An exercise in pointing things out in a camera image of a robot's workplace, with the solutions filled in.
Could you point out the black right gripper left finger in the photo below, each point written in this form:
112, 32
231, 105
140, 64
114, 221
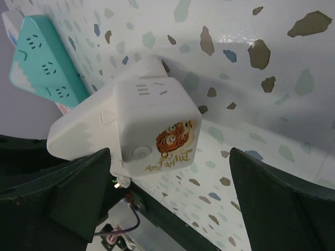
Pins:
56, 208

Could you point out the white cartoon sticker adapter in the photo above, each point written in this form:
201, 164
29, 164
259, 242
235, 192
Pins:
158, 125

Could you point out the white socket adapter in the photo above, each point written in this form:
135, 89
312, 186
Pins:
92, 125

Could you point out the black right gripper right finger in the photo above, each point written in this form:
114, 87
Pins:
281, 211

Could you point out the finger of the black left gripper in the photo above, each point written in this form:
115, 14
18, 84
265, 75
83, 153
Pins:
27, 166

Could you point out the light blue triangular item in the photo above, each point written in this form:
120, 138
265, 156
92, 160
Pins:
44, 65

